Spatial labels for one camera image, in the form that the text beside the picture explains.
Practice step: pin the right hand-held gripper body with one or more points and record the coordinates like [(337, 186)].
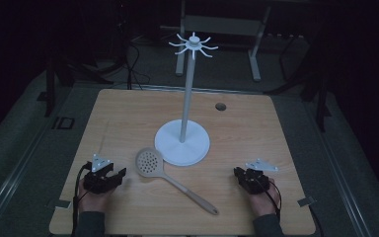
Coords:
[(256, 177)]

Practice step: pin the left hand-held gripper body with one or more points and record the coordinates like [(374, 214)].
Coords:
[(98, 174)]

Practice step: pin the beige slotted spoon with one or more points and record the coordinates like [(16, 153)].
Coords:
[(164, 176)]

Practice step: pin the white utensil stand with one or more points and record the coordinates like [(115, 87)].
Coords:
[(187, 131)]

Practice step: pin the person's right hand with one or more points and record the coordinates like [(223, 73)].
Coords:
[(265, 200)]

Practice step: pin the person's left hand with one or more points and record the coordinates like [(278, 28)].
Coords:
[(93, 199)]

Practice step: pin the black stand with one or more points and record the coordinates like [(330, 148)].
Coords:
[(312, 85), (54, 79)]

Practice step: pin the grey table bracket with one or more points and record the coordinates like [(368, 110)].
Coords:
[(59, 204), (306, 201)]

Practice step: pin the white metal table frame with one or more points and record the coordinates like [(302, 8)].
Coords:
[(222, 36)]

